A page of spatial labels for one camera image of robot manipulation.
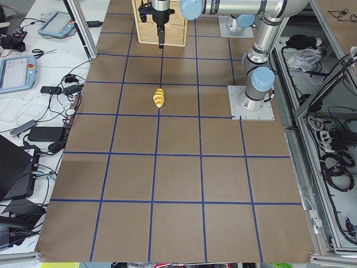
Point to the brown paper table cover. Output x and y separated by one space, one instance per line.
183 183

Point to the crumpled white cloth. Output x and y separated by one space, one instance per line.
304 59

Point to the toy bread loaf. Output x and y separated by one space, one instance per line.
159 98

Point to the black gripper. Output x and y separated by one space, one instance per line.
160 16

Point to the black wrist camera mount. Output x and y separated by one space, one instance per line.
145 9

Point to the black laptop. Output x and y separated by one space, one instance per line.
18 166

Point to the black handled scissors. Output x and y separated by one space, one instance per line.
37 53

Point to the blue teach pendant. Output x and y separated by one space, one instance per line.
18 73
58 26

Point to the aluminium frame post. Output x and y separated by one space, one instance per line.
77 16

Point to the far blue teach pendant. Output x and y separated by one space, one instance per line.
58 26

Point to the wooden drawer cabinet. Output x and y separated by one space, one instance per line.
175 28

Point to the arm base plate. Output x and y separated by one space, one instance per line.
224 32
241 107

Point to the black power adapter brick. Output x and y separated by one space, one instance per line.
45 134

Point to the near blue teach pendant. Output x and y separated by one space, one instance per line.
18 73

